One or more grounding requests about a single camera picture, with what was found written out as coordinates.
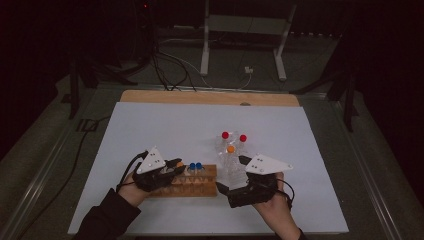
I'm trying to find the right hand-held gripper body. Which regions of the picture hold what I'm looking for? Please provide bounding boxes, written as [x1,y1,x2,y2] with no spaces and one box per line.
[226,153,294,209]

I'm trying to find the metal floor rail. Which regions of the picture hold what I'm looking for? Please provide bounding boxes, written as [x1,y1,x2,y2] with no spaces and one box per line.
[96,83,329,99]
[0,123,76,240]
[333,99,403,240]

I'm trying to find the person's right hand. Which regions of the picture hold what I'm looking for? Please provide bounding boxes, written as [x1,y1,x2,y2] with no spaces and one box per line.
[253,171,298,234]

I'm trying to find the white metal stand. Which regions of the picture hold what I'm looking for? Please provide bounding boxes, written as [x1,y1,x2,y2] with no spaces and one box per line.
[199,0,298,82]

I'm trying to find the white table mat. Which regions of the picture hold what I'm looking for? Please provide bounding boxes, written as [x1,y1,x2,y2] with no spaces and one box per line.
[67,101,350,235]

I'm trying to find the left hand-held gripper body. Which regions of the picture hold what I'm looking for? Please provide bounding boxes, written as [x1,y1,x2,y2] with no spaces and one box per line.
[133,146,175,193]

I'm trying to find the long black floor cable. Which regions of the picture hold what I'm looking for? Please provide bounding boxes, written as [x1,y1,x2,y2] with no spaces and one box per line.
[16,114,113,240]

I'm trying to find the right hand-held gripper cable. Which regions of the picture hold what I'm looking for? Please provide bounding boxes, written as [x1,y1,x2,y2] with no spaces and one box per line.
[276,179,296,210]

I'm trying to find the left hand-held gripper cable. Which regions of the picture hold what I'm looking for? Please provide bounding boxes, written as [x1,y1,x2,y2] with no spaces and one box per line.
[115,150,149,193]

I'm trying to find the black upright stand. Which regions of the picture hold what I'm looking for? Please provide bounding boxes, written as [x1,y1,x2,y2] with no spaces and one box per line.
[68,56,81,120]

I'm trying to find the person's left hand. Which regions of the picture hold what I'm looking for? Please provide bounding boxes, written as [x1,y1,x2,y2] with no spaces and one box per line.
[118,172,152,208]

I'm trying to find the black floor bracket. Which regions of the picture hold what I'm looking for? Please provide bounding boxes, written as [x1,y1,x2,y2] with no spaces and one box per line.
[76,118,100,133]

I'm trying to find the black angled stand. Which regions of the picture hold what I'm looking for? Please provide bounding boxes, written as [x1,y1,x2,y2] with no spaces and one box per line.
[289,63,361,133]

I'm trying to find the white floor cable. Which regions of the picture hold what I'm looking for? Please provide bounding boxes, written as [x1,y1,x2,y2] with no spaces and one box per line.
[159,49,254,90]

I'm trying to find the black stand legs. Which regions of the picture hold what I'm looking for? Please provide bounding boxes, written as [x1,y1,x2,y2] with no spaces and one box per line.
[79,61,151,87]

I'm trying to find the dark power strip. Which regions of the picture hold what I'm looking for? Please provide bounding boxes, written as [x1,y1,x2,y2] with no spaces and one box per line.
[288,30,342,38]

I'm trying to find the hand-held gripper cable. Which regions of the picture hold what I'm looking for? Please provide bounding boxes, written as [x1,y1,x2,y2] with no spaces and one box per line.
[276,179,296,210]
[115,150,149,193]

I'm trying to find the wooden test tube rack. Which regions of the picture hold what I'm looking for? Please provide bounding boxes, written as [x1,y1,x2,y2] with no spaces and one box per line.
[146,163,218,199]

